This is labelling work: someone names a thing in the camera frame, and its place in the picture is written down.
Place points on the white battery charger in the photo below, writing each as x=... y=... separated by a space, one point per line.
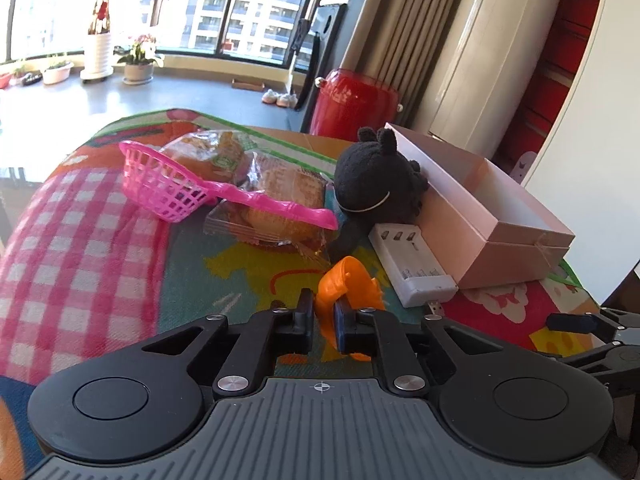
x=410 y=260

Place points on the small red pot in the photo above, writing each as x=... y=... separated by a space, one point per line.
x=4 y=81

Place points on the tall plant in white pot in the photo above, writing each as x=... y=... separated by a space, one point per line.
x=97 y=55

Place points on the beige pleated curtain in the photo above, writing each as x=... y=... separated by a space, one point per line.
x=415 y=35

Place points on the black appliance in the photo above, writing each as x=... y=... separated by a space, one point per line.
x=330 y=35

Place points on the pink plastic basket scoop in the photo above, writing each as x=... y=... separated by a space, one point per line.
x=165 y=180

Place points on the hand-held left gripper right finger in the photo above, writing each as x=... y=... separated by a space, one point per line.
x=342 y=330

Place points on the red shelving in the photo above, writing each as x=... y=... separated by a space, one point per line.
x=555 y=85

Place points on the white shoe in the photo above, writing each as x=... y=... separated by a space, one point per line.
x=269 y=97
x=286 y=101

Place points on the white rectangular planter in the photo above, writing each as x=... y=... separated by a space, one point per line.
x=56 y=75

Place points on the pink cardboard box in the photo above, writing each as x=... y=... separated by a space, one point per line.
x=500 y=260

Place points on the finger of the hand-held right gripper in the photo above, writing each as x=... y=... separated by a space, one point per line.
x=620 y=360
x=575 y=322

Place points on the white standing air conditioner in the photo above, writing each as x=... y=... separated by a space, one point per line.
x=480 y=75

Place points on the orange plastic toy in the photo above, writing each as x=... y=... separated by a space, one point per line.
x=350 y=280

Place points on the colourful printed play mat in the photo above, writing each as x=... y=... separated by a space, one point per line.
x=75 y=240

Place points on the white cabinet panel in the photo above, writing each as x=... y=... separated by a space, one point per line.
x=600 y=135

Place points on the pink flowering potted plant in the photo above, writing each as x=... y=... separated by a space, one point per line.
x=138 y=72

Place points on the black plush toy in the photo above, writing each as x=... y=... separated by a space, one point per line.
x=370 y=175

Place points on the flat cardboard tray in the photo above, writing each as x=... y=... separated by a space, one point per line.
x=247 y=85

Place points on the small dark pot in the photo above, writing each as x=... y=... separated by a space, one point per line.
x=32 y=79

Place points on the round packaged bread bun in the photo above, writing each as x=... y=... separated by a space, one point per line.
x=210 y=152

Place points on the red bin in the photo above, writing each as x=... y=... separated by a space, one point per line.
x=350 y=105

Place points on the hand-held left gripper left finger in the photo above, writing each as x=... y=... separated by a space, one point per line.
x=304 y=320

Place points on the white printed board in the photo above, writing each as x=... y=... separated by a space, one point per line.
x=523 y=166

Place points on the packaged bread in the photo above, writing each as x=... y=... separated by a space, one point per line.
x=285 y=180

